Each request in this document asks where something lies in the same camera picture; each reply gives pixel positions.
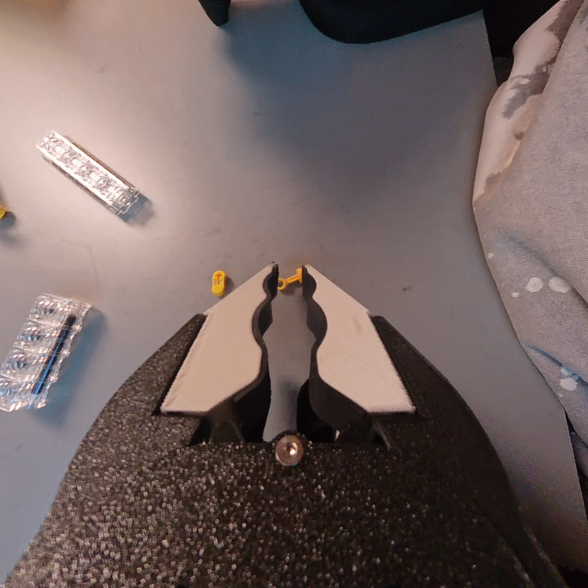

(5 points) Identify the clear toy brick dark rod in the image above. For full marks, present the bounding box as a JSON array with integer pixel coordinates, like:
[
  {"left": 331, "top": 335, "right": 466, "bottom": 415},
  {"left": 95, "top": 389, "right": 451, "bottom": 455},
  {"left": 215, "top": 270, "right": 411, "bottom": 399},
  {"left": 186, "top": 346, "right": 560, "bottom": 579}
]
[{"left": 0, "top": 292, "right": 92, "bottom": 413}]

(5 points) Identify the yellow toy piston with rod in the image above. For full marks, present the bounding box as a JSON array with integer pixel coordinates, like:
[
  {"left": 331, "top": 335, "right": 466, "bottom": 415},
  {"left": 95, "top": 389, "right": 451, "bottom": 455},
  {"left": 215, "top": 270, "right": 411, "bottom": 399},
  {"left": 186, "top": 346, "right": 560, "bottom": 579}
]
[{"left": 277, "top": 267, "right": 306, "bottom": 292}]

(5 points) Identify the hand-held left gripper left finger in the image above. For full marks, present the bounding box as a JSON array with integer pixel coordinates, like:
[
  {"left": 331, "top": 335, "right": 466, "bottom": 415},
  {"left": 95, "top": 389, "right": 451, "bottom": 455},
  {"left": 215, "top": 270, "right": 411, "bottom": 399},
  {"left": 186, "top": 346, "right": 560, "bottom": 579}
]
[{"left": 161, "top": 263, "right": 280, "bottom": 442}]

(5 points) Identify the clear toy brick grey rod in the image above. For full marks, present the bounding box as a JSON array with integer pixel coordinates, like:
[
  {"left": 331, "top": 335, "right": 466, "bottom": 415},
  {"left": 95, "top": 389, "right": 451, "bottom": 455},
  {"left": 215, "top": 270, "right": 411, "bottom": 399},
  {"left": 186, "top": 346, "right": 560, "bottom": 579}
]
[{"left": 36, "top": 130, "right": 151, "bottom": 225}]

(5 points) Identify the grey desk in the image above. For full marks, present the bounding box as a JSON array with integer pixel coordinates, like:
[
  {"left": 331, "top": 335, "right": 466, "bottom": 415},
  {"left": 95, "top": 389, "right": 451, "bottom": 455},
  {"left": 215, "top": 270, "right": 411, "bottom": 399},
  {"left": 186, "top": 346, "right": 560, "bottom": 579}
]
[{"left": 0, "top": 0, "right": 580, "bottom": 568}]

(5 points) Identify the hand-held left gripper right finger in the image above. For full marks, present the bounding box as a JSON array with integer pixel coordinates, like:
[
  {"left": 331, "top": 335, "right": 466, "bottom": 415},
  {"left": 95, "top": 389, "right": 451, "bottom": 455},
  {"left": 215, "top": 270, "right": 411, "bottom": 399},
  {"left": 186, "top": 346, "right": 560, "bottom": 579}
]
[{"left": 298, "top": 263, "right": 417, "bottom": 443}]

